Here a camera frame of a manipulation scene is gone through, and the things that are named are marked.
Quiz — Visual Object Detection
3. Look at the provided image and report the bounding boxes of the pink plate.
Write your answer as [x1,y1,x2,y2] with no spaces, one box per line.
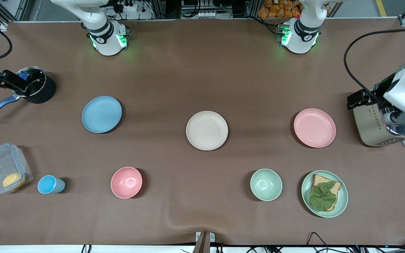
[294,108,336,148]

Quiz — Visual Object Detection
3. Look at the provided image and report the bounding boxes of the blue plate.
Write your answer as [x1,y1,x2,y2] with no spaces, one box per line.
[82,96,122,134]

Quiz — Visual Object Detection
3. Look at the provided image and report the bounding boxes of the beige chrome toaster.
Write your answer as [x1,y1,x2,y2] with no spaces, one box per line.
[352,83,405,147]

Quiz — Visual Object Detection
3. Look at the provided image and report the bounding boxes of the toast with lettuce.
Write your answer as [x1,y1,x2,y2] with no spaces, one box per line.
[310,174,342,212]

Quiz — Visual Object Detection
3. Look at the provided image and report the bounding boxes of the yellow round food piece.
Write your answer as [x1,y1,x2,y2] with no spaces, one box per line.
[2,172,25,189]

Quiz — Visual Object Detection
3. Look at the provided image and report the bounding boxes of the green plate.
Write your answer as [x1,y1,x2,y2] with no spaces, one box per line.
[301,170,349,218]

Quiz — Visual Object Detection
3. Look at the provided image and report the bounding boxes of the blue cup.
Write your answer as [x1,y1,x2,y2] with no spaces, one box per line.
[37,175,66,195]

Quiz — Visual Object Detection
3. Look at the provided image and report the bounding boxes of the green lettuce leaf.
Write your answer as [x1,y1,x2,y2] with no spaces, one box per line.
[309,181,337,212]

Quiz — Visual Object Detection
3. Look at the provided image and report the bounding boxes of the green bowl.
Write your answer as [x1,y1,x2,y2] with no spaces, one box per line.
[250,169,283,202]

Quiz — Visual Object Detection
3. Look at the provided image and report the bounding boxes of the bag of orange snacks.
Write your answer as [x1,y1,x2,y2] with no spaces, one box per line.
[258,0,301,19]

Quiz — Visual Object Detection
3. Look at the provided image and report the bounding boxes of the white power strip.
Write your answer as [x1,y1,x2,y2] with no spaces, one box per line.
[116,0,143,13]

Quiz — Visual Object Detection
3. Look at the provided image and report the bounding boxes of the pink bowl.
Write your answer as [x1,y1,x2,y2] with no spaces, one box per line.
[111,167,143,199]

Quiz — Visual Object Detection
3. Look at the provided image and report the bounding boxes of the beige plate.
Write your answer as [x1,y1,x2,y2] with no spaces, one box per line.
[186,111,229,151]

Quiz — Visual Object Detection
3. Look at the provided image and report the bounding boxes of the brown table mat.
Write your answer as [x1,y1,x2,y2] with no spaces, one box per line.
[0,18,405,246]

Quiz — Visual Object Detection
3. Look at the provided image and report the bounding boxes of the black pot with blue handle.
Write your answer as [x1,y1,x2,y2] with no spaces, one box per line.
[0,66,57,121]

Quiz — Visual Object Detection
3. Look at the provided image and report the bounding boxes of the black looped floor cable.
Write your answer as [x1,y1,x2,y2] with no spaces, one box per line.
[306,232,329,248]

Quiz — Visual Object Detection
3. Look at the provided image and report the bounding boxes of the metal table edge bracket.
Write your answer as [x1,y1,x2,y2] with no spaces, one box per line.
[195,231,216,253]

